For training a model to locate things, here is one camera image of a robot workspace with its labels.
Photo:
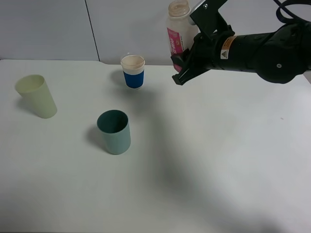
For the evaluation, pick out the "clear bottle with pink label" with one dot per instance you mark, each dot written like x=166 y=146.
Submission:
x=180 y=32

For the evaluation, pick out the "teal green plastic cup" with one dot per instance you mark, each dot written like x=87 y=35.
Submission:
x=114 y=125

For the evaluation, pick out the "pale yellow plastic cup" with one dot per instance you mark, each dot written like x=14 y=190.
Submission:
x=36 y=94

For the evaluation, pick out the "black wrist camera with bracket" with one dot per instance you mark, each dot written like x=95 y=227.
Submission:
x=205 y=15

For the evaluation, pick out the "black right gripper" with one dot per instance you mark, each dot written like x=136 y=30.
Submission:
x=206 y=53

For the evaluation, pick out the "blue sleeved paper cup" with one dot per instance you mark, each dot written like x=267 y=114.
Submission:
x=133 y=70

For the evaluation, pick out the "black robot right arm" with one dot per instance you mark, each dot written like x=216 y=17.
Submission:
x=276 y=57

